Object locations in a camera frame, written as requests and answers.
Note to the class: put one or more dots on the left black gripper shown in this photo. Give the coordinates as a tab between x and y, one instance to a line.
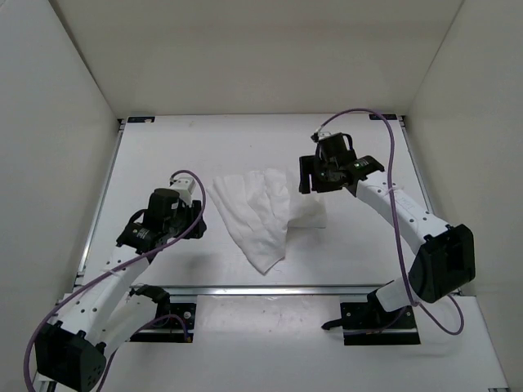
194	211

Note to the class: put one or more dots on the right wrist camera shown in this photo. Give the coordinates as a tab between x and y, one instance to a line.
324	134

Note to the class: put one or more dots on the left blue corner label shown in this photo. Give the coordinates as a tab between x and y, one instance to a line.
141	119

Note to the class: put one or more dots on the blue corner label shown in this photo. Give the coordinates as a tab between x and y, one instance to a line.
141	119
388	117

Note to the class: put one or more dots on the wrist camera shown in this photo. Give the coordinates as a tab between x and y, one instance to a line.
185	186
324	134

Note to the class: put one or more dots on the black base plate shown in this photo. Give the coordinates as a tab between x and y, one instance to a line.
174	324
362	326

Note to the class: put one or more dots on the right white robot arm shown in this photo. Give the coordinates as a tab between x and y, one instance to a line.
444	257

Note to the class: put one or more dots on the white fabric skirt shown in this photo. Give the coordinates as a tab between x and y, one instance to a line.
258	209

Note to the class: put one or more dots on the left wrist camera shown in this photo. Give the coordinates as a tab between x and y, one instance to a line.
185	186

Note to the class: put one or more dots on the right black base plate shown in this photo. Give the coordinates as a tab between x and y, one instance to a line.
362	326

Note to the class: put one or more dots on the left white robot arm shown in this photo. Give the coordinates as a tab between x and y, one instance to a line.
75	344

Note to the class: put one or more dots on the right blue corner label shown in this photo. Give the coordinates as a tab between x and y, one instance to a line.
388	117

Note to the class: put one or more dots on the aluminium front rail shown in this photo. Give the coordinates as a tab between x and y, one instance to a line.
271	290

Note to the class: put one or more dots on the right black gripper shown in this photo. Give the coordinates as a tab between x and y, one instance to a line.
308	167

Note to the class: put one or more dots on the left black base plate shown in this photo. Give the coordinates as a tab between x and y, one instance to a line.
174	324

